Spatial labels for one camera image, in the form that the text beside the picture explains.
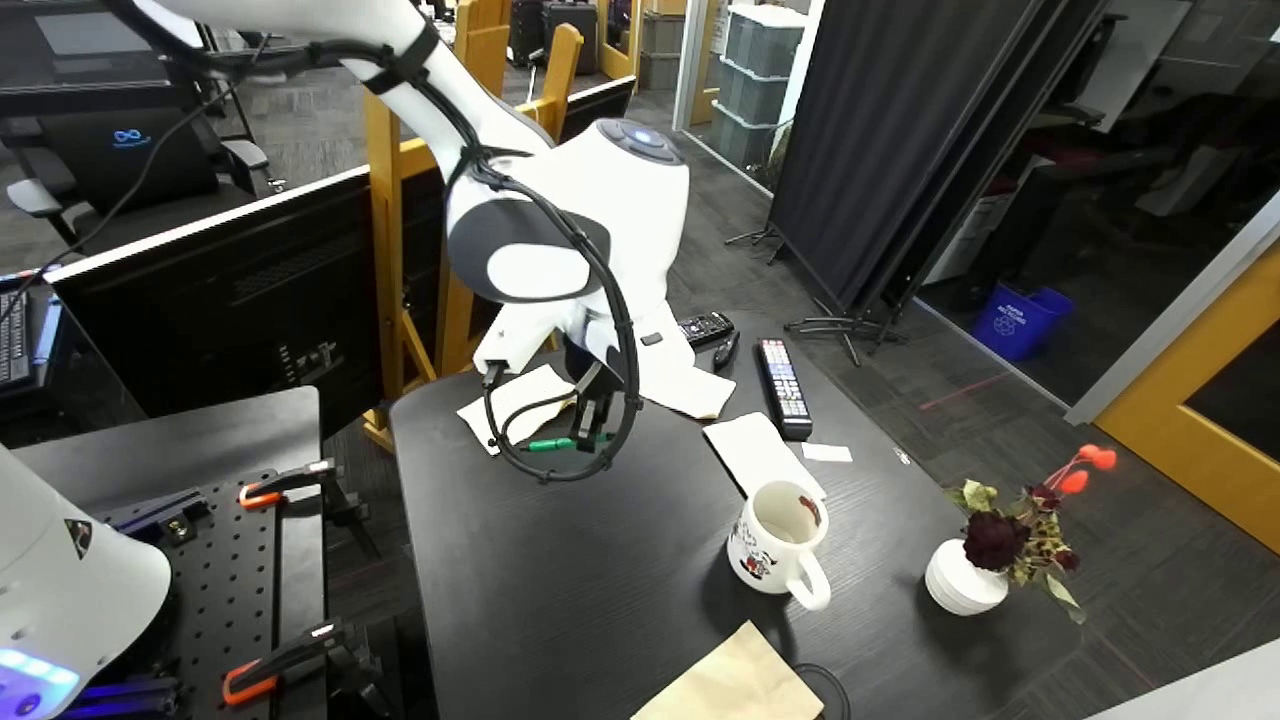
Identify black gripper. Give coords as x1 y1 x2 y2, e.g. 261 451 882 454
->
563 338 636 448

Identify green pen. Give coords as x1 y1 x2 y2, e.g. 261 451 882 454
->
521 437 578 451

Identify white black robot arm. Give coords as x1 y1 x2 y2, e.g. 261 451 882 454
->
105 0 691 451

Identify white patterned mug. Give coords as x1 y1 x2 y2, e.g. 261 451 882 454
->
726 479 831 611

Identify beige napkin behind mug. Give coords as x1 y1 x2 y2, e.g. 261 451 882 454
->
632 620 825 720

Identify beige napkin near remotes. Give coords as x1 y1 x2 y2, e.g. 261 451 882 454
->
641 357 735 419

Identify beige napkin near table edge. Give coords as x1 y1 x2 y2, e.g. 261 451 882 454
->
462 365 574 454

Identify small black oval remote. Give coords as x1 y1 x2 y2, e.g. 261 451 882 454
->
712 330 739 371

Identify black remote with buttons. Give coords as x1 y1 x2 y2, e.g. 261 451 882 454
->
683 311 732 348

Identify beige napkin near long remote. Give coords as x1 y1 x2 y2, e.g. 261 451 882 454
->
705 411 822 495

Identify long black remote control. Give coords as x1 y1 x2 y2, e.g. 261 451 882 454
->
755 336 814 440

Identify small white card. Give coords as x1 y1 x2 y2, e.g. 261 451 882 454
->
800 443 851 463

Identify orange black clamp upper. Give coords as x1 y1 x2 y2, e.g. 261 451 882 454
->
237 458 342 513

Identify orange black clamp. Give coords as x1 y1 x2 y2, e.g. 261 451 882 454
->
222 620 363 709
237 458 342 513

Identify black monitor panel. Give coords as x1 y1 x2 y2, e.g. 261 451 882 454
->
45 76 641 437

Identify stacked grey storage drawers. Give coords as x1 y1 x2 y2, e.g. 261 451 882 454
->
709 3 806 170

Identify black perforated side table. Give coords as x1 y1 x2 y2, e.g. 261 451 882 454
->
9 388 321 720

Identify black folding screen panel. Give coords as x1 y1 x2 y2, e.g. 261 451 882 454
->
770 0 1105 315

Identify blue plastic bin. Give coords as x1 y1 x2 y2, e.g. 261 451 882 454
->
971 284 1073 365

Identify white vase with flowers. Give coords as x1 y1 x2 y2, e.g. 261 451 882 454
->
926 443 1119 624

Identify orange black clamp lower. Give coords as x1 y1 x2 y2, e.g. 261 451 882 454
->
222 620 363 709

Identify white dome lamp device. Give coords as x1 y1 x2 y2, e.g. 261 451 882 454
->
0 448 174 720

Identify wooden easel frame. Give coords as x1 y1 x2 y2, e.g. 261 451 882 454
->
356 0 643 451

